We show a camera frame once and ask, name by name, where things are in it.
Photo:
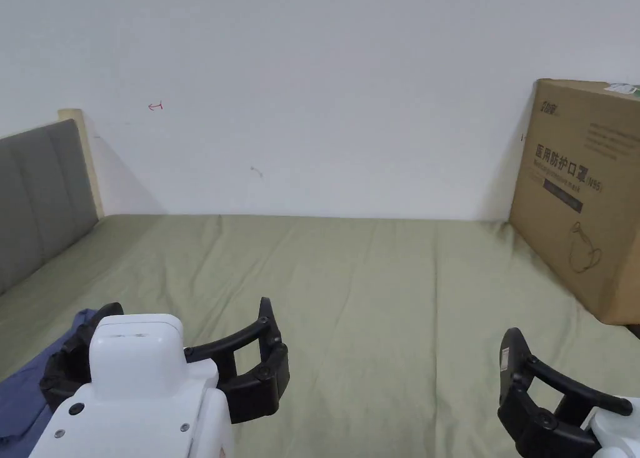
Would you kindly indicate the bed with pale green sheet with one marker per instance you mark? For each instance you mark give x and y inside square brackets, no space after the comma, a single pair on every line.
[375,298]

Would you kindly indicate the large brown cardboard carton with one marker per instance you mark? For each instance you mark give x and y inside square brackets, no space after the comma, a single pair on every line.
[582,198]

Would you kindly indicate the dark blue shirt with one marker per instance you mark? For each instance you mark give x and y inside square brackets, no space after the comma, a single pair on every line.
[27,393]

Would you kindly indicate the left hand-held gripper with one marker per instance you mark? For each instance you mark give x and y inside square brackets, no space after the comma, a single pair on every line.
[135,403]

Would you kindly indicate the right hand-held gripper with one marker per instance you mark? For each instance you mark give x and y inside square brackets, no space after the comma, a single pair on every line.
[617,428]

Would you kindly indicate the grey padded headboard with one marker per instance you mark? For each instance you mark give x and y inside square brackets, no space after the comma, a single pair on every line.
[42,198]

